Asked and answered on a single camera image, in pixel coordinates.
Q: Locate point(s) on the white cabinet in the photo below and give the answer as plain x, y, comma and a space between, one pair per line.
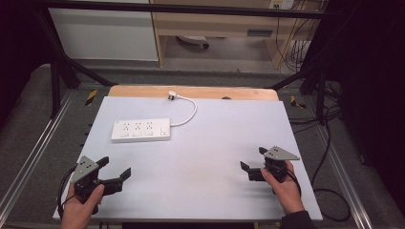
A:
103, 33

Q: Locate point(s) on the white plug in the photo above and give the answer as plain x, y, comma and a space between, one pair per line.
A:
172, 94

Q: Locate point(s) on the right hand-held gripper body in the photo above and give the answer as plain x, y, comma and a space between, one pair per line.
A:
279, 154

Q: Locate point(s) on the black metal frame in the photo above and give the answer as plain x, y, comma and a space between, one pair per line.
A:
60, 68

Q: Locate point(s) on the white wall socket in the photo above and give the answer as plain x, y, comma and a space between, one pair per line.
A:
281, 4

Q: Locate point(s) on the aluminium rail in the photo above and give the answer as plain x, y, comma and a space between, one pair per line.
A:
30, 151
345, 184

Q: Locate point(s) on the person's left hand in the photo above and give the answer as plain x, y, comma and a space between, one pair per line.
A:
78, 210

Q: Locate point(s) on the white power strip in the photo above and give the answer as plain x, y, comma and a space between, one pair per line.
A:
140, 129

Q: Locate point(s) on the yellow black floor tape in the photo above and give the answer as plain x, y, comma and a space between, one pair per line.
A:
91, 97
296, 102

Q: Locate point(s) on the wooden desk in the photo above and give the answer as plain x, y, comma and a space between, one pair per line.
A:
216, 27

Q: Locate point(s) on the person's right hand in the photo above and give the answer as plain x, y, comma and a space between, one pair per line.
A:
286, 194

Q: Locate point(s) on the office chair base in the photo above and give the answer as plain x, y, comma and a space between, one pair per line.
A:
195, 40

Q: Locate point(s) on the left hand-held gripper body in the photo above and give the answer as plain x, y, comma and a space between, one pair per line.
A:
84, 169

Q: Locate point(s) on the black curtain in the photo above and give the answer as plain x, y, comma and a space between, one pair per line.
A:
19, 47
372, 95

